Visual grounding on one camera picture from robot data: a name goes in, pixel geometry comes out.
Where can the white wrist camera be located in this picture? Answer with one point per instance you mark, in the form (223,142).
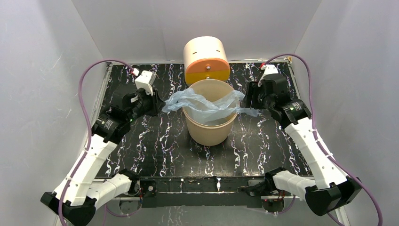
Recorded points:
(145,81)
(267,69)

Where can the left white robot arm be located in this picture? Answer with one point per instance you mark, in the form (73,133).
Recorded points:
(75,201)

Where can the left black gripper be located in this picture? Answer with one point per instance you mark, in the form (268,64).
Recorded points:
(157,103)

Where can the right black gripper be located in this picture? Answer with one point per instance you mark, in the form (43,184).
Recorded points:
(252,89)

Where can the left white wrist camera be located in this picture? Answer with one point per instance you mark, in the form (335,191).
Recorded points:
(145,81)

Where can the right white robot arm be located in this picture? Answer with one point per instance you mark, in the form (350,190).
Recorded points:
(330,188)

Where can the round cream drawer cabinet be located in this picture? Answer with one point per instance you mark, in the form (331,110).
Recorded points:
(205,58)

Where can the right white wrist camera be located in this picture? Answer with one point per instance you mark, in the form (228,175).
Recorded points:
(267,69)

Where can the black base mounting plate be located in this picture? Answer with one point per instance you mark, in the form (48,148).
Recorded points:
(208,191)

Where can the light blue plastic bag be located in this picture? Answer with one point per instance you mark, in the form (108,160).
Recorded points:
(204,111)

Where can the beige round trash bin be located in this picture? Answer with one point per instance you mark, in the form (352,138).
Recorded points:
(216,131)

